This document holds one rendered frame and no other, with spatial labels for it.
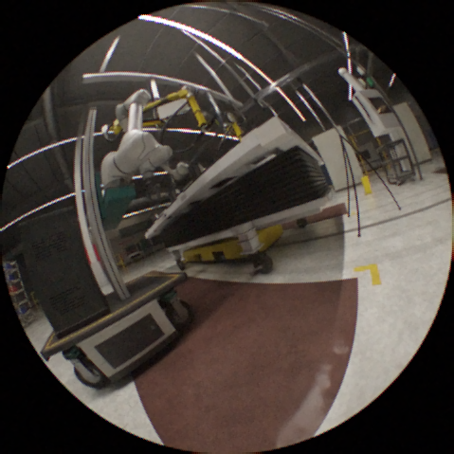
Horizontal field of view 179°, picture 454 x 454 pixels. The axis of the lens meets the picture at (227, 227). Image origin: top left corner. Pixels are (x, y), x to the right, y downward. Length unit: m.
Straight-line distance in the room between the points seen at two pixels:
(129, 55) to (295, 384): 10.67
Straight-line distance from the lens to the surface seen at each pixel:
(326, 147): 5.62
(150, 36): 9.95
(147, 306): 0.73
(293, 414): 0.51
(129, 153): 0.78
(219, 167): 0.84
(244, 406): 0.55
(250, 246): 1.07
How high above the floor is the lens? 0.51
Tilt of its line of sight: 3 degrees down
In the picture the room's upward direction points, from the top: 22 degrees counter-clockwise
